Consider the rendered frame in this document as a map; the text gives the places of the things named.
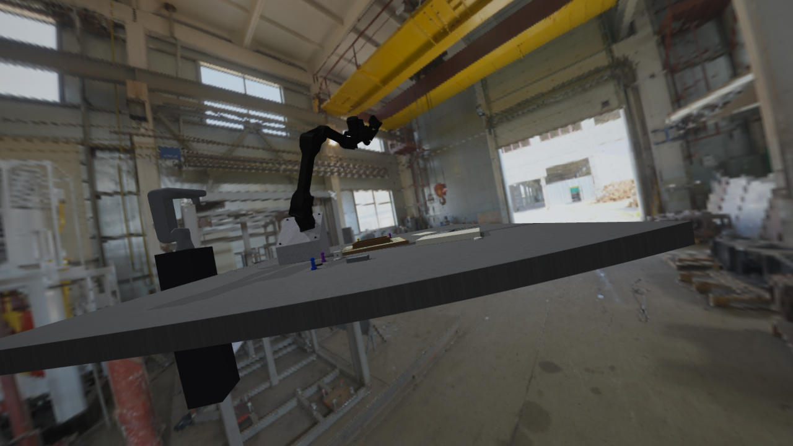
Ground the cream flat rectangular block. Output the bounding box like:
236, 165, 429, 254
416, 228, 481, 246

